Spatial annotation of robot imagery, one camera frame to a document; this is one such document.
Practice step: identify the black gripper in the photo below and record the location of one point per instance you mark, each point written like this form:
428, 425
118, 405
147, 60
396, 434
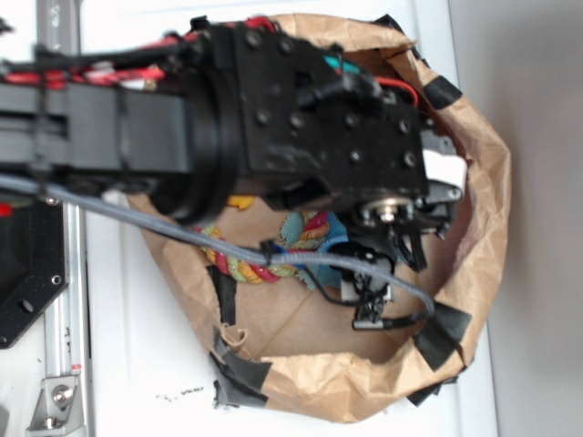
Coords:
316, 131

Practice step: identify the blue terry cloth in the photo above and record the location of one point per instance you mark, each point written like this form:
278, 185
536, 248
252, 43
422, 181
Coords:
324, 277

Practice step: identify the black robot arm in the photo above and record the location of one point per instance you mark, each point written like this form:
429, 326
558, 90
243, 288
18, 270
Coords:
152, 120

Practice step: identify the yellow rubber duck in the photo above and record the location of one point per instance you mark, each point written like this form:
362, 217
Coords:
240, 202

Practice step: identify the brown paper bag bin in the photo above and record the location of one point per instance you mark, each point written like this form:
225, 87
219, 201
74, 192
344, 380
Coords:
291, 350

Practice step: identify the multicolour braided rope toy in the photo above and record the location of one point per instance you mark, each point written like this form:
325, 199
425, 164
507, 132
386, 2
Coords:
300, 231

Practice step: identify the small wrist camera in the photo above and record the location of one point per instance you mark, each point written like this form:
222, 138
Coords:
367, 294

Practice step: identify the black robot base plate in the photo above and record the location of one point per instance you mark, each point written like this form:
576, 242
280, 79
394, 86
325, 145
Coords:
33, 267

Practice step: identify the aluminium extrusion rail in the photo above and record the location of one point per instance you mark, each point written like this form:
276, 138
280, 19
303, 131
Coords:
66, 320

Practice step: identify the metal corner bracket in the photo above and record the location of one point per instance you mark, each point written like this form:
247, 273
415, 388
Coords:
59, 409

